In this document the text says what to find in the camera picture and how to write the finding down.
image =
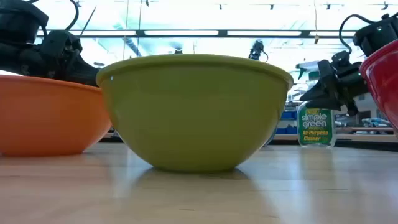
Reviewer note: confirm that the black background robot arm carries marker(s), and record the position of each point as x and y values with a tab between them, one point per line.
256	49

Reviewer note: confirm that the green bowl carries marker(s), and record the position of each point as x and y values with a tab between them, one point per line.
192	115

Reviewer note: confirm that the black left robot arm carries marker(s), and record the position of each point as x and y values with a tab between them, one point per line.
18	18

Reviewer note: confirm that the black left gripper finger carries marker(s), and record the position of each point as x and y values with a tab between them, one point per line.
85	74

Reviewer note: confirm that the orange bowl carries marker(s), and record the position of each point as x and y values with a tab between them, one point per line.
46	118

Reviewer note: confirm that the green cleaner spray bottle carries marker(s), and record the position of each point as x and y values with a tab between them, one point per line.
315	127

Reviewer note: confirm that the blue storage bin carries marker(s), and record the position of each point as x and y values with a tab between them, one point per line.
287	130
289	115

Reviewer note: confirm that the large red bowl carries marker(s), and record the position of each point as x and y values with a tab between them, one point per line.
384	81

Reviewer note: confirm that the black ceiling rail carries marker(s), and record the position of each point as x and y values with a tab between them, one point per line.
186	33

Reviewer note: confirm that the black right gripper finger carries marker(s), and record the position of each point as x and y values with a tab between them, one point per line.
326	103
325	84

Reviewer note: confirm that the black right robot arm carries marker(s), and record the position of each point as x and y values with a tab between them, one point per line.
376	34

